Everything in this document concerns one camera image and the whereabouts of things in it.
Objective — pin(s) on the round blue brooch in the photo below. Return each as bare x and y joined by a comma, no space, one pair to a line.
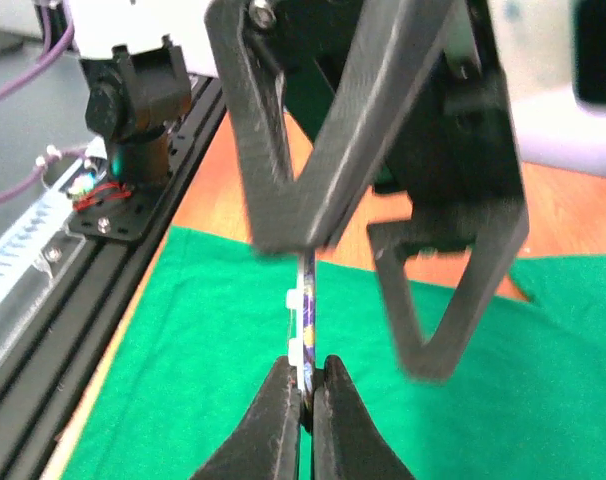
301,302

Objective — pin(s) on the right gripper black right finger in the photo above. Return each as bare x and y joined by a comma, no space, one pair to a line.
346,444

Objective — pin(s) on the small circuit board with led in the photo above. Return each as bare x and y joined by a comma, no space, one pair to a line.
95,192

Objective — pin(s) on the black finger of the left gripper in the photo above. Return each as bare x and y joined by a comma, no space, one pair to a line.
467,246

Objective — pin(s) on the black aluminium rail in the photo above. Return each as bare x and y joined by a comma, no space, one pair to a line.
78,321

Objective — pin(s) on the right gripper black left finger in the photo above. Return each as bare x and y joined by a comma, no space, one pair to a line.
265,444

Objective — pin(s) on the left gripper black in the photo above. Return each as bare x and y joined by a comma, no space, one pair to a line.
329,98

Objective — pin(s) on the green t-shirt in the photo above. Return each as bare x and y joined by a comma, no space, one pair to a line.
527,400

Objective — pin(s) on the light blue cable duct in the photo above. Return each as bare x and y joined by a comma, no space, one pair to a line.
24,244

